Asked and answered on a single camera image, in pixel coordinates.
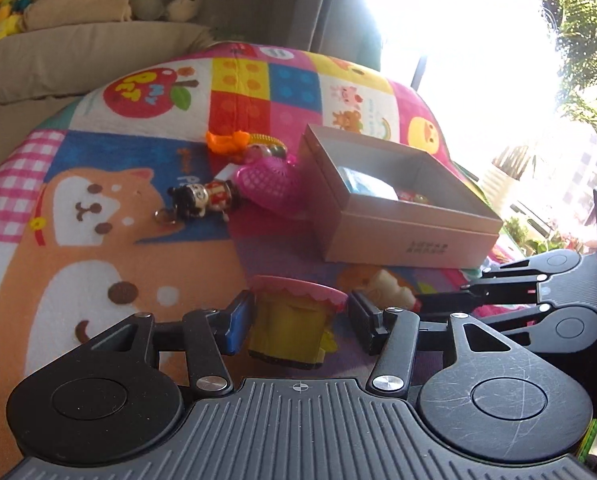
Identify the small red toy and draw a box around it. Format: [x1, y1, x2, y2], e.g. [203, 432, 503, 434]
[397, 187, 431, 206]

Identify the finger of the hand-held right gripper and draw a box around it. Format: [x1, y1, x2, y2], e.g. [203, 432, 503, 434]
[417, 289, 555, 346]
[461, 254, 547, 295]

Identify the palm plant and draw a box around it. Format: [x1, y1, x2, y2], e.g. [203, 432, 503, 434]
[533, 0, 597, 146]

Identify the orange toy duck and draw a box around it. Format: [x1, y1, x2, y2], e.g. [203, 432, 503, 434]
[206, 130, 252, 153]

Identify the teal white packet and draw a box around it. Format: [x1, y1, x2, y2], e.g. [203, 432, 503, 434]
[339, 165, 399, 202]

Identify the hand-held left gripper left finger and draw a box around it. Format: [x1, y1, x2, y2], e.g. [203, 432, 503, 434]
[81, 290, 256, 395]

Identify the colourful cartoon play mat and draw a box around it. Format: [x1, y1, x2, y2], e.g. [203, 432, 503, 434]
[0, 42, 524, 480]

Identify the white bear plush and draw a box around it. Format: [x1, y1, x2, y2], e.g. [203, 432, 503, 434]
[166, 0, 204, 23]

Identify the yellow ribbed toy cupcake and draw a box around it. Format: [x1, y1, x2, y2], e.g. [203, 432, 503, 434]
[248, 276, 349, 372]

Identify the grey curtain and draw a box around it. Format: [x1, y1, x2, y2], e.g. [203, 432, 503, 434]
[323, 0, 385, 71]

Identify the pink cardboard box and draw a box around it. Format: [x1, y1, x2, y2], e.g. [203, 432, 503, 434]
[297, 123, 504, 267]

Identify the black-haired doll keychain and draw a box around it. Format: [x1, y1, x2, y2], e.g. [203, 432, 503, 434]
[153, 180, 242, 226]

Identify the white ribbed plant pot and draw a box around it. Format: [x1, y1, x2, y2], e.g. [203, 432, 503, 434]
[478, 162, 518, 206]

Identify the pink mesh toy basket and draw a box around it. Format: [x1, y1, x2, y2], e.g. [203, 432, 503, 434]
[228, 152, 304, 211]

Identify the beige sofa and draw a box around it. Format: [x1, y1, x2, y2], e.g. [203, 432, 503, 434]
[0, 0, 329, 113]

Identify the cream toy figure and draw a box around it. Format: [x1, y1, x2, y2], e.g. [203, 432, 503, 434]
[363, 269, 424, 313]

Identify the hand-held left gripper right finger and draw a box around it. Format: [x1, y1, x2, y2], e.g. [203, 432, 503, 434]
[347, 290, 524, 397]

